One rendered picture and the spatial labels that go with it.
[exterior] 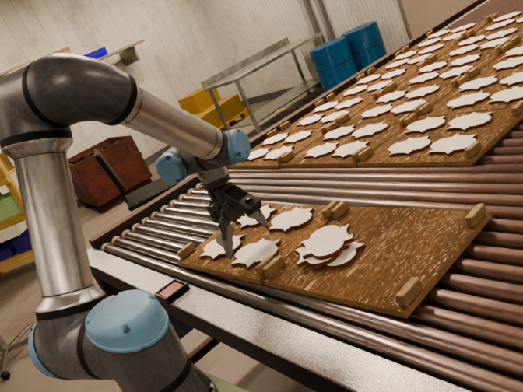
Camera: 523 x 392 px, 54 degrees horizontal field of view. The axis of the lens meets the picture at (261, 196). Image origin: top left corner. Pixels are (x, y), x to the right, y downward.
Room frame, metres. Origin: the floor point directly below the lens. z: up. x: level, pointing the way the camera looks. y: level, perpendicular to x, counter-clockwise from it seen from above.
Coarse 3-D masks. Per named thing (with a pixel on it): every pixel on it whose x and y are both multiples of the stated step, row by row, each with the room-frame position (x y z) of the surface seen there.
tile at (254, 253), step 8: (264, 240) 1.30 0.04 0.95; (280, 240) 1.26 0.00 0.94; (240, 248) 1.31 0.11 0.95; (248, 248) 1.29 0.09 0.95; (256, 248) 1.27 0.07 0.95; (264, 248) 1.25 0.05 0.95; (272, 248) 1.23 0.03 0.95; (240, 256) 1.26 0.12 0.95; (248, 256) 1.24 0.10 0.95; (256, 256) 1.22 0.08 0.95; (264, 256) 1.20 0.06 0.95; (232, 264) 1.25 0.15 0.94; (240, 264) 1.23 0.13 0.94; (248, 264) 1.19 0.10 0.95; (256, 264) 1.20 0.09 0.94
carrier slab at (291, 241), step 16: (288, 208) 1.47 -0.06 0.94; (304, 208) 1.41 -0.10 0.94; (320, 208) 1.36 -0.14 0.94; (320, 224) 1.27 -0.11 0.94; (208, 240) 1.50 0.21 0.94; (256, 240) 1.34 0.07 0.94; (272, 240) 1.30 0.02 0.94; (288, 240) 1.25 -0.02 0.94; (192, 256) 1.44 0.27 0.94; (288, 256) 1.17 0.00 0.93; (224, 272) 1.24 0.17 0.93; (240, 272) 1.20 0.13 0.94; (256, 272) 1.16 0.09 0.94
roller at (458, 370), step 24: (144, 264) 1.62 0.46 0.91; (168, 264) 1.50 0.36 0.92; (216, 288) 1.21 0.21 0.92; (240, 288) 1.16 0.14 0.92; (264, 312) 1.03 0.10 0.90; (288, 312) 0.96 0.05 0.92; (312, 312) 0.92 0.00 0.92; (336, 336) 0.82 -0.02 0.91; (360, 336) 0.78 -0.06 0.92; (384, 336) 0.76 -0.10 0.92; (408, 360) 0.68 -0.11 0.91; (432, 360) 0.65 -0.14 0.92; (456, 360) 0.63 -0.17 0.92; (456, 384) 0.60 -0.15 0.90; (480, 384) 0.57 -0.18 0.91; (504, 384) 0.55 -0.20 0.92
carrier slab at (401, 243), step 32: (352, 224) 1.18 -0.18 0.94; (384, 224) 1.11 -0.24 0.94; (416, 224) 1.04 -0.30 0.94; (448, 224) 0.98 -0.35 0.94; (480, 224) 0.93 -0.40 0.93; (384, 256) 0.97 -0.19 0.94; (416, 256) 0.92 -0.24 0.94; (448, 256) 0.87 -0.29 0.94; (288, 288) 1.03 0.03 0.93; (320, 288) 0.96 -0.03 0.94; (352, 288) 0.91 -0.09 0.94; (384, 288) 0.86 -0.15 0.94
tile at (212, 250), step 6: (234, 240) 1.39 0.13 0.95; (240, 240) 1.39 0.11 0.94; (210, 246) 1.43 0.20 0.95; (216, 246) 1.40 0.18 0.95; (234, 246) 1.35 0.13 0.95; (240, 246) 1.35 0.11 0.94; (204, 252) 1.40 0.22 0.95; (210, 252) 1.38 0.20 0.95; (216, 252) 1.36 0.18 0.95; (222, 252) 1.34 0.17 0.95; (234, 252) 1.33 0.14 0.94; (216, 258) 1.34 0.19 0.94
